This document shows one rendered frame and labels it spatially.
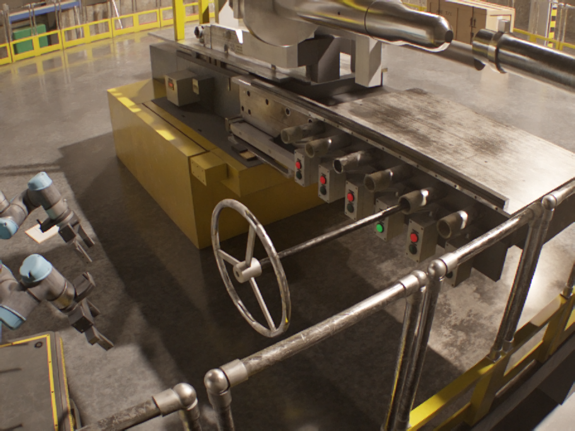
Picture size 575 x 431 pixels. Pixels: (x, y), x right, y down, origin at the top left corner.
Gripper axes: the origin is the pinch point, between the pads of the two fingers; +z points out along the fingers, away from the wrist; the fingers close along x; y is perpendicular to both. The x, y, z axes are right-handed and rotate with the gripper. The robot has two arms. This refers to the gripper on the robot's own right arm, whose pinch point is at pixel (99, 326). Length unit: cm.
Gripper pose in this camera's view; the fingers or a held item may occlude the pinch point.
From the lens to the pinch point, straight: 146.4
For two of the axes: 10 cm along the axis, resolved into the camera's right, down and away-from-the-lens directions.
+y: -8.1, 5.7, -1.5
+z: 2.9, 6.0, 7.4
